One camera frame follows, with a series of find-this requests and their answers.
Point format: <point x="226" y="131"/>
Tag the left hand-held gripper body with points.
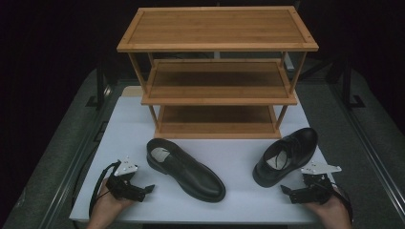
<point x="124" y="187"/>

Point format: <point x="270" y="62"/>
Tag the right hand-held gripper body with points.
<point x="316" y="187"/>

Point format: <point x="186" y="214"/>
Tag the black leather shoe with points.
<point x="297" y="149"/>
<point x="187" y="173"/>

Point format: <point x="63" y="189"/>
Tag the wooden three-tier shoe rack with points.
<point x="216" y="30"/>

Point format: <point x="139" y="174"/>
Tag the person's left hand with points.
<point x="108" y="203"/>

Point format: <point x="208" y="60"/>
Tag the person's right hand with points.
<point x="329" y="208"/>

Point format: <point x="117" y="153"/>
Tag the black metal stand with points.
<point x="347" y="86"/>
<point x="100" y="86"/>

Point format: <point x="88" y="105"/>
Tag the metal floor rail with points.
<point x="68" y="181"/>
<point x="372" y="152"/>

